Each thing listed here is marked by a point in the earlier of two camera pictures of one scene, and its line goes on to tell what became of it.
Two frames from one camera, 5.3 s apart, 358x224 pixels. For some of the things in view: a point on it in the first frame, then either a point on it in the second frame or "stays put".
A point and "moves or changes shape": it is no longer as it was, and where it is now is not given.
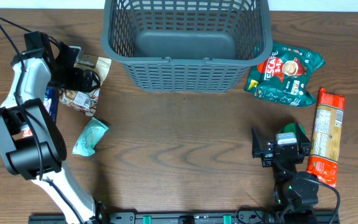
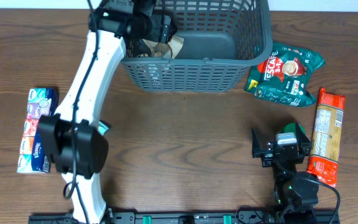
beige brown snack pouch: (86, 102) moves or changes shape
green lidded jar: (291, 127) stays put
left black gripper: (81, 79) to (165, 28)
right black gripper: (263, 153) stays put
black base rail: (196, 217) stays put
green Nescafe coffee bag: (284, 78) stays put
